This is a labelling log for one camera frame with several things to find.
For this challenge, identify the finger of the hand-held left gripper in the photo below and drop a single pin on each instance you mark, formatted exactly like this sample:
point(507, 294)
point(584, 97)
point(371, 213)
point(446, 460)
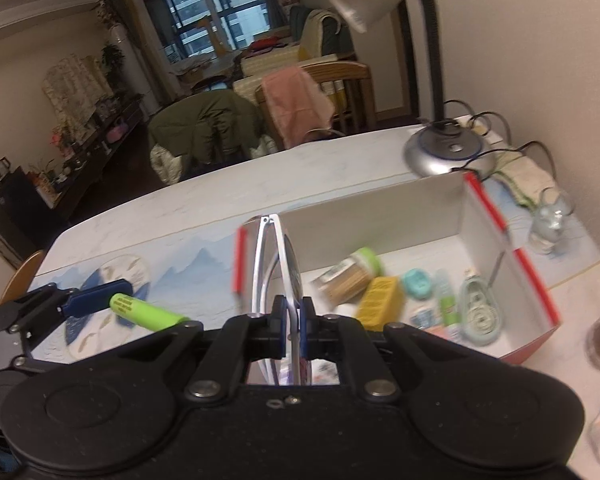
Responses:
point(95, 297)
point(35, 364)

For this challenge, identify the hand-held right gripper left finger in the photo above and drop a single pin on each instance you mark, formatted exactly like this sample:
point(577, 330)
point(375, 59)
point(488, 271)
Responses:
point(279, 327)

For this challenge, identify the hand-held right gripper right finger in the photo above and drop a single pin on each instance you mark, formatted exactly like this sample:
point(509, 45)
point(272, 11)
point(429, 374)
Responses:
point(308, 327)

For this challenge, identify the white sunglasses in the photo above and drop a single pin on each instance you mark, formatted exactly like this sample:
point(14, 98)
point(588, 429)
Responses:
point(280, 260)

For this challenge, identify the small yellow box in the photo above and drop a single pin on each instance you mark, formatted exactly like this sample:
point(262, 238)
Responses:
point(380, 302)

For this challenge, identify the small teal case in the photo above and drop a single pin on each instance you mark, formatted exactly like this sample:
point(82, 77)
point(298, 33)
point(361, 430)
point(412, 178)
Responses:
point(416, 284)

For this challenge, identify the red cardboard box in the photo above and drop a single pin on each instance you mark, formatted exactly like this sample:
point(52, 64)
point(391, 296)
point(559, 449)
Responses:
point(380, 220)

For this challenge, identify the light blue correction tape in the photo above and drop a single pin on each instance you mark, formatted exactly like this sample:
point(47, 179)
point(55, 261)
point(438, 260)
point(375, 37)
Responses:
point(480, 315)

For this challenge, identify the wooden chair back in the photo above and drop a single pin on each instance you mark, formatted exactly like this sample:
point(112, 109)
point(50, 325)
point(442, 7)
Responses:
point(22, 275)

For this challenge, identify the dark television cabinet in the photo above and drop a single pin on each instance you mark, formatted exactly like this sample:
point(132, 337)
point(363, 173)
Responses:
point(70, 180)

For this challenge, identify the pink flowers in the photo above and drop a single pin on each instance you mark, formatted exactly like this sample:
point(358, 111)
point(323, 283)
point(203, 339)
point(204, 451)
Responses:
point(61, 141)

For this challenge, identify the pink bag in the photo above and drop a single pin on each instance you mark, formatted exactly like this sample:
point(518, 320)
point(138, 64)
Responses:
point(117, 132)

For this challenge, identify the olive green jacket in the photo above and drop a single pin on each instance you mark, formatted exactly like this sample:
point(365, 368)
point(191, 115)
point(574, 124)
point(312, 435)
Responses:
point(200, 120)

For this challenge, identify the white desk lamp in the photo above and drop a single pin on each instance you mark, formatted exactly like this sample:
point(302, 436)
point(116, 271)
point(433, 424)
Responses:
point(445, 152)

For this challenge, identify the pink cloth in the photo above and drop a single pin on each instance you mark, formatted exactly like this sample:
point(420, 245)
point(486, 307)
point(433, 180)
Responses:
point(295, 105)

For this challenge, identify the white standing air conditioner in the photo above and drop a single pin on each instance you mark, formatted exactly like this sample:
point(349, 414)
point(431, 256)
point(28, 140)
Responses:
point(130, 65)

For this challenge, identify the green house plant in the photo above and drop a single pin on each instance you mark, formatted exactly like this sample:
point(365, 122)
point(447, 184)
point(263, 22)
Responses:
point(112, 62)

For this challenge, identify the wooden dining chair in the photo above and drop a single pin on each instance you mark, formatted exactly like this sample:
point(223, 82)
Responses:
point(352, 90)

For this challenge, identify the low coffee table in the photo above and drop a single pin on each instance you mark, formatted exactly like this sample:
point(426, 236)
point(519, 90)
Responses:
point(202, 72)

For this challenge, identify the cream covered daybed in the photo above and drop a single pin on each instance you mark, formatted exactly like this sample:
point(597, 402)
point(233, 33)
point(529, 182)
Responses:
point(270, 66)

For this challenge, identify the clear drinking glass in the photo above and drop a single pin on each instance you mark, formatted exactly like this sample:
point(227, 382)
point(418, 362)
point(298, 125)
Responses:
point(550, 225)

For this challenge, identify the white green towel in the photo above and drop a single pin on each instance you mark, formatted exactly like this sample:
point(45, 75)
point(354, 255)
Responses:
point(525, 175)

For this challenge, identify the red cushion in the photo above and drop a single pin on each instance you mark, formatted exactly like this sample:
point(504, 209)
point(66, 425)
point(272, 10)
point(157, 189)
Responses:
point(267, 42)

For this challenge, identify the wooden giraffe figure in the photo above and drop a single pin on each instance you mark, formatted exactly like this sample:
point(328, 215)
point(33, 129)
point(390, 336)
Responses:
point(212, 35)

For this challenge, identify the cream sofa blanket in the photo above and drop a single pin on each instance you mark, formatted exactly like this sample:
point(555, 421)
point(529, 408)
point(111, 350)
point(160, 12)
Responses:
point(320, 30)

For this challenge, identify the balcony window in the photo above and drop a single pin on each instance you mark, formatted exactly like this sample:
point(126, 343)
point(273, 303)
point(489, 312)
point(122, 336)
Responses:
point(190, 5)

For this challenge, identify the dark teal sofa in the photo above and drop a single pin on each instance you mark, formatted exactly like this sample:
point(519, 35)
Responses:
point(296, 20)

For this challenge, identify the floral wall cloth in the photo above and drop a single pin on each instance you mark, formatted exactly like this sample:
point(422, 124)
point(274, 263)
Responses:
point(75, 87)

